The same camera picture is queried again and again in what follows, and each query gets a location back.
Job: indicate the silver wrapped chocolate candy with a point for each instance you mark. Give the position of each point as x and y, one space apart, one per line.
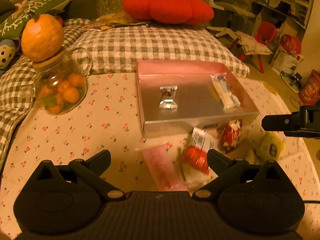
168 97

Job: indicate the red tomato cushion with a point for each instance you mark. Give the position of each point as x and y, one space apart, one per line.
190 12

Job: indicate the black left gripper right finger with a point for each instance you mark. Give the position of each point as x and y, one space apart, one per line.
227 171

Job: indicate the red plastic chair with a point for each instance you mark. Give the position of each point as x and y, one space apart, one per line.
265 34

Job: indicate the large orange fruit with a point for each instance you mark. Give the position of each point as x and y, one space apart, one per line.
42 37

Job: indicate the silver pink snack box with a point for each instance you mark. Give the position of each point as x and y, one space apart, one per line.
198 102

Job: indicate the pink wafer packet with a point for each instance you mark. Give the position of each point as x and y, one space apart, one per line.
162 169

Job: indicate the red gift bag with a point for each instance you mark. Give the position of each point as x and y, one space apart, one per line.
309 95

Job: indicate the grey checkered blanket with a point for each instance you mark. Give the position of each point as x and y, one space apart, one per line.
114 51

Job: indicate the newspaper on chair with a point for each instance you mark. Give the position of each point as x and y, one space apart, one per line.
251 46

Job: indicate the blue monkey plush toy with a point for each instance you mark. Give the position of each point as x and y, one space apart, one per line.
7 52

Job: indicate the glass jar with kumquats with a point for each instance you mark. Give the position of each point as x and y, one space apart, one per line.
60 83

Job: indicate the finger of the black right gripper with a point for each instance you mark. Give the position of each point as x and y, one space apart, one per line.
280 123

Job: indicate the green snowflake pillow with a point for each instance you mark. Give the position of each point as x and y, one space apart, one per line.
13 25

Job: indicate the yellow plastic wrapper on blanket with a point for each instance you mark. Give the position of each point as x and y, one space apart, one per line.
109 21

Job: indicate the cherry print tablecloth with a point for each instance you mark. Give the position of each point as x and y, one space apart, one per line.
108 118

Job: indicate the yellow biscuit packet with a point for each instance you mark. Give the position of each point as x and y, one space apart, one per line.
270 147

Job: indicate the white blue snack bar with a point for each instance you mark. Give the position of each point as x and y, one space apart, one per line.
228 99

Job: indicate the red white snack packet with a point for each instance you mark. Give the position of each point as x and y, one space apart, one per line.
231 134

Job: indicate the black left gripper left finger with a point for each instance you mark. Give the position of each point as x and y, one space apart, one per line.
90 170

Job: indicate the red orange snack packet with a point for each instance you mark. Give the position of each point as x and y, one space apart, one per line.
196 152

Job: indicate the white office chair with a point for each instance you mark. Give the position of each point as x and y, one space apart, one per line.
228 5

